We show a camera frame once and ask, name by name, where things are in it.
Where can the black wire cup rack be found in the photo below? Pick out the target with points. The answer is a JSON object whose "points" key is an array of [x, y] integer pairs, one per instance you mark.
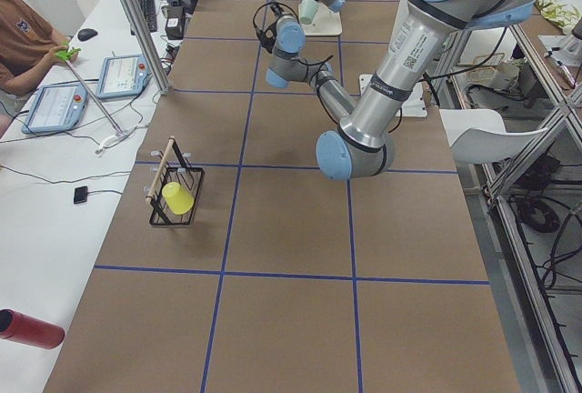
{"points": [[174, 165]]}

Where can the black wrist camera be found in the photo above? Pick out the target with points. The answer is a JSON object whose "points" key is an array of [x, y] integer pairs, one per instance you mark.
{"points": [[267, 36]]}

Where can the black computer mouse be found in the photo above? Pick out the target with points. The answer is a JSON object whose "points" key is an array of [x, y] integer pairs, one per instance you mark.
{"points": [[86, 34]]}

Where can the near teach pendant tablet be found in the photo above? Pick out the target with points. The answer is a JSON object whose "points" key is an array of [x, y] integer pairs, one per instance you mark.
{"points": [[55, 109]]}

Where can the teach pendant tablet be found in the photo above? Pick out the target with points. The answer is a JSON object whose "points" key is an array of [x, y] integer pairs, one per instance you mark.
{"points": [[55, 109], [123, 76]]}

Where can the aluminium frame post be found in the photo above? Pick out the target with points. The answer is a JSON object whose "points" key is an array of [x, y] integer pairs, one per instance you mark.
{"points": [[138, 24]]}

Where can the white chair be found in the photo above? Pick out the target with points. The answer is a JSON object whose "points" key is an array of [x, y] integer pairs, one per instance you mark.
{"points": [[478, 136]]}

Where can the far teach pendant tablet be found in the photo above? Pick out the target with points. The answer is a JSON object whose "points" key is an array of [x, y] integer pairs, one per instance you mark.
{"points": [[123, 76]]}

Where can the yellow cup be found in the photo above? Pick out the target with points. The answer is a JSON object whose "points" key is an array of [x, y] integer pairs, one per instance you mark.
{"points": [[178, 198]]}

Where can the red bottle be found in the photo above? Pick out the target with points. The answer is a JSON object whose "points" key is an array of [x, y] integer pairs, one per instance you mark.
{"points": [[23, 329]]}

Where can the person in brown shirt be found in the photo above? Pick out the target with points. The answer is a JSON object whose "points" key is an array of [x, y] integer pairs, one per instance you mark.
{"points": [[29, 47]]}

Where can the cream rabbit tray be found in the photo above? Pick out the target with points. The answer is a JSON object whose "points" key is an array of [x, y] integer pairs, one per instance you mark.
{"points": [[326, 23]]}

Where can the black keyboard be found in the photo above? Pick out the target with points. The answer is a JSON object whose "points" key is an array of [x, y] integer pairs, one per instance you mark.
{"points": [[148, 9]]}

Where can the light green cup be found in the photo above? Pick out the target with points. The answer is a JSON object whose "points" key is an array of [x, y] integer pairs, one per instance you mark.
{"points": [[307, 10]]}

